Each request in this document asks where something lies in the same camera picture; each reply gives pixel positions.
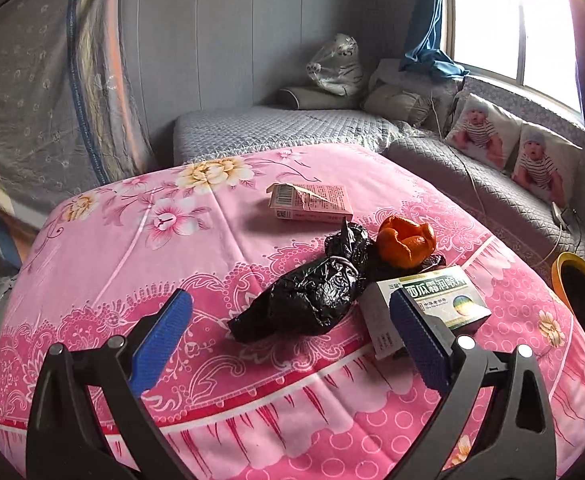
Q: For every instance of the grey ruffled cushion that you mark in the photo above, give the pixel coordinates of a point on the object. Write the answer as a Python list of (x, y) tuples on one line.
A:
[(397, 102)]

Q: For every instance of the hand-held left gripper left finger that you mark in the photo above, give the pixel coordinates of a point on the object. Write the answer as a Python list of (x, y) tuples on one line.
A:
[(165, 340)]

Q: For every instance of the grey quilted sofa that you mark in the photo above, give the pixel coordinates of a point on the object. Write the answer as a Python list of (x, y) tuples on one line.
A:
[(297, 125)]

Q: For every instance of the orange peel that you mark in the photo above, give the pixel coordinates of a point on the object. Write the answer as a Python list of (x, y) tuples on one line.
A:
[(402, 245)]

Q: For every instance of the pink floral blanket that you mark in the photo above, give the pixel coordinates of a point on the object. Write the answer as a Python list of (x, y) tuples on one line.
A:
[(172, 260)]

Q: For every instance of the black plastic bag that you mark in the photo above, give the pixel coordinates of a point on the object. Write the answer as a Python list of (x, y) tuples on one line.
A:
[(302, 295)]

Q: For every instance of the baby print pillow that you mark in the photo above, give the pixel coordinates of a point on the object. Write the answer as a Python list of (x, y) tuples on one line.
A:
[(482, 130), (542, 160)]

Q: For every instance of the grey bolster pillow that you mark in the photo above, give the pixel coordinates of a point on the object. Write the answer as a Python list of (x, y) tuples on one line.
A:
[(312, 98)]

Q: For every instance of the pink cardboard box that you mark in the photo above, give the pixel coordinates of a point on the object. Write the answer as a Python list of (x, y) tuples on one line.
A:
[(317, 205)]

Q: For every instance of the plush tiger in plastic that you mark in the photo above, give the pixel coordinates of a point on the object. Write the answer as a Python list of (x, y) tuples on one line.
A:
[(340, 65)]

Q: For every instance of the green white medicine box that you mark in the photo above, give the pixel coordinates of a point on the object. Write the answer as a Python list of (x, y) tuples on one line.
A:
[(442, 295)]

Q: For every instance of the white power strip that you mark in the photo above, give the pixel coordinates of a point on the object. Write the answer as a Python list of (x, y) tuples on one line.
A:
[(562, 217)]

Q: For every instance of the yellow rimmed black bin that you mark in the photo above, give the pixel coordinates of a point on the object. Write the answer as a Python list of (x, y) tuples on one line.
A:
[(582, 285)]

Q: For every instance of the window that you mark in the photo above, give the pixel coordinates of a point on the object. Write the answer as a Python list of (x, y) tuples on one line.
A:
[(497, 20)]

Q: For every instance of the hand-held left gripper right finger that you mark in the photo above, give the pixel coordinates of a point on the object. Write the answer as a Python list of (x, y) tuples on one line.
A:
[(420, 340)]

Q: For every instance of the blue curtain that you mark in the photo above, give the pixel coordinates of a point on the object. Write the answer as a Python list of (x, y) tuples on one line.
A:
[(425, 20)]

